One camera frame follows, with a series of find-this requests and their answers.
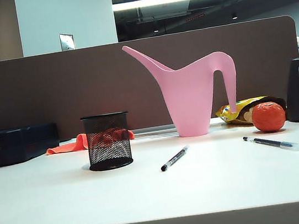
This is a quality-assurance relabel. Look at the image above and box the dark storage box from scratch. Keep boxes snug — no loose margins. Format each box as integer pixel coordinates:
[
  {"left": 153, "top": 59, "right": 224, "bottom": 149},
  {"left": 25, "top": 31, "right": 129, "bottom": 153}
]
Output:
[{"left": 0, "top": 121, "right": 62, "bottom": 167}]

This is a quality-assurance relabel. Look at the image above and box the yellow snack bag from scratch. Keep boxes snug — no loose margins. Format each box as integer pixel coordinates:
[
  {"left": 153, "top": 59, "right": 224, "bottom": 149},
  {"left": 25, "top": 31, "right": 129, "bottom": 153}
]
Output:
[{"left": 214, "top": 93, "right": 289, "bottom": 130}]

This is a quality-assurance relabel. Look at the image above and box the pink plastic watering can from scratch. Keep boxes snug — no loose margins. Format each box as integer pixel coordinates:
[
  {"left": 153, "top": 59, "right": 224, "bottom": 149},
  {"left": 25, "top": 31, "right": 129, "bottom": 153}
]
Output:
[{"left": 121, "top": 30, "right": 245, "bottom": 145}]

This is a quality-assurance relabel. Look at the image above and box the black gel pen clear cap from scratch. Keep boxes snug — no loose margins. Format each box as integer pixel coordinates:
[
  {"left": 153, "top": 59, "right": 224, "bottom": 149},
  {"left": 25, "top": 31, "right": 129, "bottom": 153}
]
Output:
[{"left": 242, "top": 129, "right": 299, "bottom": 159}]

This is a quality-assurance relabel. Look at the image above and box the silver wall plate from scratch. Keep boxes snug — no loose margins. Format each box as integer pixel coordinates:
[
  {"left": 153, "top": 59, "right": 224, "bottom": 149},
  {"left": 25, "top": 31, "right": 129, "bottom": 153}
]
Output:
[{"left": 58, "top": 31, "right": 76, "bottom": 52}]

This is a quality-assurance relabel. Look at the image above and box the orange ball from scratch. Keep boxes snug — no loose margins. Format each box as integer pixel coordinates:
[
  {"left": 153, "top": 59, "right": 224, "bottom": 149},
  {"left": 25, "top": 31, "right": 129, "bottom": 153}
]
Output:
[{"left": 249, "top": 99, "right": 289, "bottom": 135}]

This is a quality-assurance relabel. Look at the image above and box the orange cloth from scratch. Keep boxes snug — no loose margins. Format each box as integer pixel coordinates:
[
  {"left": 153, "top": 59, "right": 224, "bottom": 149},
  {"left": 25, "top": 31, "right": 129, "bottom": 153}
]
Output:
[{"left": 44, "top": 125, "right": 137, "bottom": 156}]

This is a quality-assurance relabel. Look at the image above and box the brown desk partition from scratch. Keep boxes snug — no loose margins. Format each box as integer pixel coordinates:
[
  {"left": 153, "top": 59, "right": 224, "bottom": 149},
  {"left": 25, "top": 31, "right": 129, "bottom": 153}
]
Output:
[{"left": 0, "top": 14, "right": 299, "bottom": 150}]

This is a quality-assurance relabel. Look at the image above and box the black mesh pen basket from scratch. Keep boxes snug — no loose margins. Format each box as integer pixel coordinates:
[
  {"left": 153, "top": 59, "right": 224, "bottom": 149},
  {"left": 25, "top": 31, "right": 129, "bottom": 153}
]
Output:
[{"left": 79, "top": 109, "right": 136, "bottom": 173}]

